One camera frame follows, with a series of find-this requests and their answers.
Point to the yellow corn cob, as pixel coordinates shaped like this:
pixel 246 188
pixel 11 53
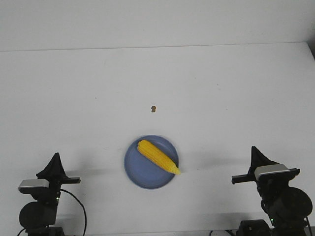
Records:
pixel 158 157

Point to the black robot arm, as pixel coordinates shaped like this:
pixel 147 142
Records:
pixel 288 208
pixel 39 217

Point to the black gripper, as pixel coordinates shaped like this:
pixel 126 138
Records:
pixel 269 187
pixel 48 190

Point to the blue round plate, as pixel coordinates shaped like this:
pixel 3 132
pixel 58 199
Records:
pixel 143 172

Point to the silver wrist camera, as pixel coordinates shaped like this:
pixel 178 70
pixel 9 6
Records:
pixel 29 186
pixel 269 170

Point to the white object at table edge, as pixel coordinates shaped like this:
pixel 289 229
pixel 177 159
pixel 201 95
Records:
pixel 221 233

